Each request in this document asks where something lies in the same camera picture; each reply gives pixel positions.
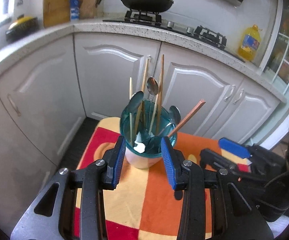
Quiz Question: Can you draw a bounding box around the dark brown wooden chopstick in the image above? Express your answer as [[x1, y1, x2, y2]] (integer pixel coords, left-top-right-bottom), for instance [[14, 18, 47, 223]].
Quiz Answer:
[[156, 54, 165, 134]]

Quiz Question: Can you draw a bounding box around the white framed glass door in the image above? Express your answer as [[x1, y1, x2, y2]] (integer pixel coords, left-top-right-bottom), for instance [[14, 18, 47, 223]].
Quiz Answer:
[[259, 0, 289, 98]]

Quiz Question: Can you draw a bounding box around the reddish brown square chopstick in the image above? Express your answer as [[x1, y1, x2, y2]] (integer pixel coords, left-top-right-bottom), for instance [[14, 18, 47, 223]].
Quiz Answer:
[[168, 99, 206, 137]]

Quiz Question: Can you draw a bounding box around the yellow cooking oil bottle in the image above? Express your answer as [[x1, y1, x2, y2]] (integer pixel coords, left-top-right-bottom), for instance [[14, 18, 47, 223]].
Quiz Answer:
[[238, 24, 262, 62]]

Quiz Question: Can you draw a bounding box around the black glass gas stove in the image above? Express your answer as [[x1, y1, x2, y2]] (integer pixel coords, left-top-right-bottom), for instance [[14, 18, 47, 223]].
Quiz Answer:
[[103, 10, 246, 63]]

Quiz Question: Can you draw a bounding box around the white cup with teal rim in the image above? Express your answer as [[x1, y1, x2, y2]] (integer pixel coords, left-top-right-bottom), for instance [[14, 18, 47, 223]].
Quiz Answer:
[[120, 99, 178, 169]]

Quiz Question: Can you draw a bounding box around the rose printed orange mat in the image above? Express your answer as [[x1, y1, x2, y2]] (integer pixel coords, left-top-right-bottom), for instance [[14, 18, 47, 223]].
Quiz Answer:
[[75, 117, 270, 240]]

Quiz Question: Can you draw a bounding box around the light wooden chopstick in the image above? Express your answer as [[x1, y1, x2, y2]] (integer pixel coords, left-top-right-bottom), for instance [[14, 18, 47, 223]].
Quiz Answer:
[[150, 72, 163, 133], [134, 57, 150, 137]]

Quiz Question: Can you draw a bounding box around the white cabinet door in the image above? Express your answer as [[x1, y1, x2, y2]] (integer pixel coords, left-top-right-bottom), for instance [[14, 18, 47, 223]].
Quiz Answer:
[[217, 79, 281, 143], [0, 84, 57, 230], [73, 34, 162, 128], [159, 44, 243, 138], [0, 35, 86, 165]]

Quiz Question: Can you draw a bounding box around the black wok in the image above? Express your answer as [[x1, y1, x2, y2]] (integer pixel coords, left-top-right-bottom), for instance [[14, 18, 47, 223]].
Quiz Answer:
[[90, 0, 174, 13]]

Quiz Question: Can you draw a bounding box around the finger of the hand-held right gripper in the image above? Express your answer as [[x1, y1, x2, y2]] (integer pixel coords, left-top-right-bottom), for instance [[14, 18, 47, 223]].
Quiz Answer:
[[200, 149, 250, 178], [219, 137, 252, 159]]

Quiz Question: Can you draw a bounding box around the yellow and black pot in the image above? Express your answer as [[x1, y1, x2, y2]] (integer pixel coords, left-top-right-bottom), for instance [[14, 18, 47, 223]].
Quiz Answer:
[[5, 15, 39, 42]]

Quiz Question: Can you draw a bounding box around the wooden cutting board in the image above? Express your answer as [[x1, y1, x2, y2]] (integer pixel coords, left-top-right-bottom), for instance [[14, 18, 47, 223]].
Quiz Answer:
[[43, 0, 83, 28]]

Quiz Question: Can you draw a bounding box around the metal spoon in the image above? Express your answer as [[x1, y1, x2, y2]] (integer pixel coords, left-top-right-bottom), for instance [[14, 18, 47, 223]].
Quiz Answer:
[[146, 76, 159, 132]]

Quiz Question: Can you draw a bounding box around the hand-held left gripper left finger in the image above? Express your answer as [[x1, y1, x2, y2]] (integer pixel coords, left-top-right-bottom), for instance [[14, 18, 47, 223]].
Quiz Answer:
[[10, 135, 127, 240]]

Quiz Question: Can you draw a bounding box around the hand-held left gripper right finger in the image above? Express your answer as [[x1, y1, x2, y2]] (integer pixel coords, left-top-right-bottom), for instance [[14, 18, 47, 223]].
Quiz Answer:
[[161, 136, 275, 240]]

